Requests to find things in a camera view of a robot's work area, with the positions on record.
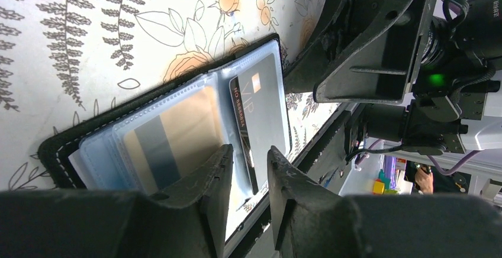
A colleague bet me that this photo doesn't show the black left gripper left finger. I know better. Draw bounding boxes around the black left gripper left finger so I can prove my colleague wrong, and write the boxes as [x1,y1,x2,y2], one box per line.
[1,144,233,257]

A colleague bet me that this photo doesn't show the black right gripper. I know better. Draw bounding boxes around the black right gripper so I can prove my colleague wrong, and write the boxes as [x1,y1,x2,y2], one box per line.
[313,0,502,163]

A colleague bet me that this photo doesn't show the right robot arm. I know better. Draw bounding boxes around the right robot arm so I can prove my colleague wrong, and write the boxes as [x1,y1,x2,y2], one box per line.
[285,0,501,161]

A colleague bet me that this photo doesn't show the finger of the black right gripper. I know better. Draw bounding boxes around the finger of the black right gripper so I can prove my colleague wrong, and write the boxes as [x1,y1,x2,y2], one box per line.
[283,0,354,94]

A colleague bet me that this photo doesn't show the black VIP card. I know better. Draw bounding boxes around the black VIP card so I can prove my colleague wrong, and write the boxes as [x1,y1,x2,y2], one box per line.
[229,53,291,195]

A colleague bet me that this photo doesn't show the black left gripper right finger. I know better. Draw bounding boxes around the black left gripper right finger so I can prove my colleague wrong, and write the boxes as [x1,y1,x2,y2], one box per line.
[267,146,502,258]

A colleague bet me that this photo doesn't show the gold card magnetic stripe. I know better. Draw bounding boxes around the gold card magnetic stripe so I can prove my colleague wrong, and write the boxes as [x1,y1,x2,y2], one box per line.
[115,86,225,194]

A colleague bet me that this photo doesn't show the black leather card holder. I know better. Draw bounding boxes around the black leather card holder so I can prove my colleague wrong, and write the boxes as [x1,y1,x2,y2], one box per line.
[37,33,293,210]

